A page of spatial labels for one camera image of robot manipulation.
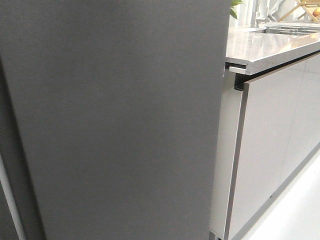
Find dark grey fridge door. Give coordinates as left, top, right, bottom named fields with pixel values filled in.
left=0, top=0, right=231, bottom=240

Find white cabinet side panel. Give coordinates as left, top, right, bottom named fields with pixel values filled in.
left=209, top=70, right=242, bottom=239

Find grey kitchen countertop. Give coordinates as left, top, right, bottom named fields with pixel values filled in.
left=225, top=22, right=320, bottom=76

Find grey cabinet front panel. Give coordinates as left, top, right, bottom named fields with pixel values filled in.
left=223, top=54, right=320, bottom=240

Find green plant leaves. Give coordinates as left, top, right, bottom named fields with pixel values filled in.
left=230, top=0, right=244, bottom=20

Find steel kitchen faucet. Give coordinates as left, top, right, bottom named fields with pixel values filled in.
left=250, top=0, right=271, bottom=28

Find stainless steel sink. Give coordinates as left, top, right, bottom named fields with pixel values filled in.
left=244, top=24, right=320, bottom=36

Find wooden dish rack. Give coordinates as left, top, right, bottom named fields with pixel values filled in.
left=278, top=0, right=320, bottom=24

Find orange fruit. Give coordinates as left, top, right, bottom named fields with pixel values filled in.
left=312, top=7, right=320, bottom=17

